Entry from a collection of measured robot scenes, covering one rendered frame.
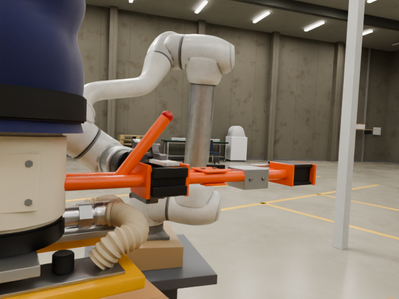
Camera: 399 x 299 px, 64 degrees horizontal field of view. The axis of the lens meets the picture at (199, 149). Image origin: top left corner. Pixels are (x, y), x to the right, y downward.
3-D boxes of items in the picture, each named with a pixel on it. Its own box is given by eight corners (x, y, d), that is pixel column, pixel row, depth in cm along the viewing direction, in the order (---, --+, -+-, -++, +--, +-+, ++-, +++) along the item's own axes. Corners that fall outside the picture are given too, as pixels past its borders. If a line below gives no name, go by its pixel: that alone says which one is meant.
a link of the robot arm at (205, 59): (174, 212, 147) (221, 219, 143) (164, 228, 131) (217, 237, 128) (187, 35, 129) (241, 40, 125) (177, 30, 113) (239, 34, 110)
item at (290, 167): (291, 186, 73) (292, 165, 72) (268, 181, 79) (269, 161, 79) (315, 184, 77) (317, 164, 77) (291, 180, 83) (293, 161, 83)
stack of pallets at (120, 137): (150, 159, 1392) (151, 135, 1386) (154, 161, 1299) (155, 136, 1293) (116, 158, 1347) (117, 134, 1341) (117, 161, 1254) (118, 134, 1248)
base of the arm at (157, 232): (111, 226, 144) (113, 214, 143) (160, 224, 152) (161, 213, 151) (117, 242, 127) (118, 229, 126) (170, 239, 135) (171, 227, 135)
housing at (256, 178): (244, 190, 67) (246, 169, 66) (225, 185, 72) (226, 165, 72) (269, 188, 70) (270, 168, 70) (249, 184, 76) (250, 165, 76)
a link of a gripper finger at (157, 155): (155, 158, 66) (155, 143, 66) (167, 160, 62) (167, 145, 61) (148, 158, 65) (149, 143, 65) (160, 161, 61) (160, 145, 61)
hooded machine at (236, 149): (240, 160, 1527) (241, 126, 1518) (246, 161, 1461) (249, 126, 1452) (224, 160, 1502) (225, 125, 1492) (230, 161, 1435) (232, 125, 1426)
